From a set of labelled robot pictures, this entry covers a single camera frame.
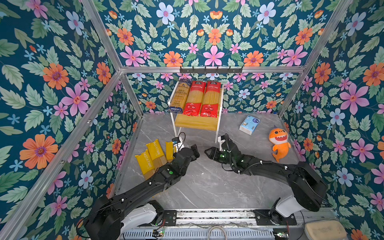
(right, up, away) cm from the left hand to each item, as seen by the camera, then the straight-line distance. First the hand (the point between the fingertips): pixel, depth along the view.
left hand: (195, 144), depth 78 cm
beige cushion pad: (+61, -38, -11) cm, 73 cm away
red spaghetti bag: (0, +25, +1) cm, 25 cm away
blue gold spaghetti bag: (-8, +26, +2) cm, 27 cm away
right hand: (+6, -4, +4) cm, 9 cm away
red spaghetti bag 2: (+8, +21, -2) cm, 23 cm away
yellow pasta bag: (-31, -14, +11) cm, 36 cm away
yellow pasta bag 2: (-25, -8, +15) cm, 30 cm away
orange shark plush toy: (+54, +3, +17) cm, 57 cm away
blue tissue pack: (+38, +11, +27) cm, 47 cm away
